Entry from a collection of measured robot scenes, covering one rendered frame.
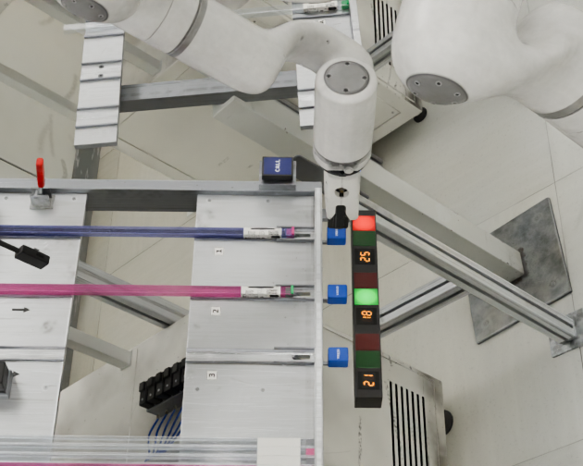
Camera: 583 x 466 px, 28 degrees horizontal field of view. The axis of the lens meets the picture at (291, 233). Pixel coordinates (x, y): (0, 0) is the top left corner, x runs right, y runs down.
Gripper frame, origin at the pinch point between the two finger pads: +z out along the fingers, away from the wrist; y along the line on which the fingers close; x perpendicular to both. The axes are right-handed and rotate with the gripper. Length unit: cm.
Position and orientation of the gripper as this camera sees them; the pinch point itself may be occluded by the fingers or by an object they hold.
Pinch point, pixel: (338, 216)
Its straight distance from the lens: 180.2
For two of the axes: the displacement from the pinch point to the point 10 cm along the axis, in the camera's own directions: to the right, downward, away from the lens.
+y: 0.1, -8.2, 5.8
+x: -10.0, -0.1, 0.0
